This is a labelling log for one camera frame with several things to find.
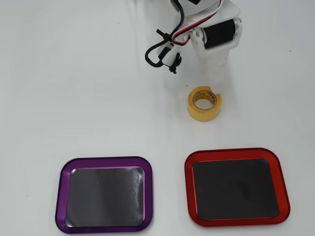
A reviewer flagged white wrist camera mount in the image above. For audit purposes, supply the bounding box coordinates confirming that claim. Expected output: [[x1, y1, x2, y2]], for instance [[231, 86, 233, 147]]
[[156, 42, 183, 65]]

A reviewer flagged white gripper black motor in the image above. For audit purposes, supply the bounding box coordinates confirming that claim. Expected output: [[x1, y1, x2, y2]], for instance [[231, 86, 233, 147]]
[[189, 4, 244, 96]]

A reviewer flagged red white black wire bundle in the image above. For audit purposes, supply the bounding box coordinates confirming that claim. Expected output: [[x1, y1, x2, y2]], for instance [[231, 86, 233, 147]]
[[172, 0, 226, 46]]

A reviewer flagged yellow masking tape roll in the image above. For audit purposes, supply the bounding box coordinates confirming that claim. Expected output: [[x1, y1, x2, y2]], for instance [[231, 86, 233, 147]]
[[187, 86, 222, 122]]

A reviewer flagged purple metal tray dish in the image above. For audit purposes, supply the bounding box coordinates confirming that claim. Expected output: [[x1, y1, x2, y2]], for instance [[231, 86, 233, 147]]
[[55, 155, 155, 234]]

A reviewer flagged black cable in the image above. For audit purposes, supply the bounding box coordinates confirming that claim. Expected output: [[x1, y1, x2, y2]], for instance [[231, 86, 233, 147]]
[[144, 0, 186, 74]]

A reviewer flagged red metal tray dish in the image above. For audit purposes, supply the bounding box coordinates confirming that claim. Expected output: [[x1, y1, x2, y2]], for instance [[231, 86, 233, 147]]
[[184, 147, 291, 228]]

